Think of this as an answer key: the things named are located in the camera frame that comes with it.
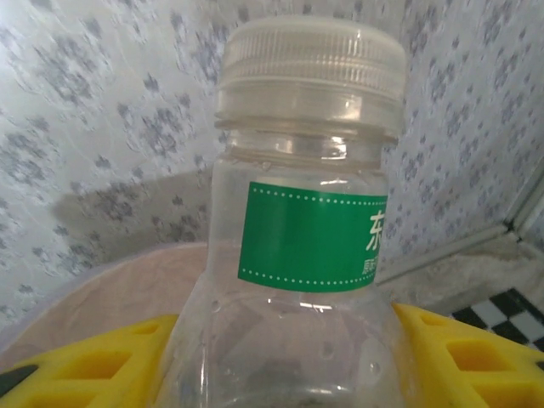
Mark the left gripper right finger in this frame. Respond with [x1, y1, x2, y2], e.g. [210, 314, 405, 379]
[390, 302, 544, 408]

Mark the clear bottle green label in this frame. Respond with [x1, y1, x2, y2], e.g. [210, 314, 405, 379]
[163, 15, 416, 408]

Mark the black white checkerboard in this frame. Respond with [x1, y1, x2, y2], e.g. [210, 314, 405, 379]
[450, 287, 544, 352]

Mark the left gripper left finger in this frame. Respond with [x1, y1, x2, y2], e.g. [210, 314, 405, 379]
[0, 312, 182, 408]

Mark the pink plastic bin liner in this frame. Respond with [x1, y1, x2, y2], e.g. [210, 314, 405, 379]
[0, 241, 212, 358]

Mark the aluminium frame post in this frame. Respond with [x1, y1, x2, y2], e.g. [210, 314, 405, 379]
[503, 159, 544, 246]

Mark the aluminium table edge rail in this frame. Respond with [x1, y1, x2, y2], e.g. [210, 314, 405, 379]
[376, 220, 526, 288]

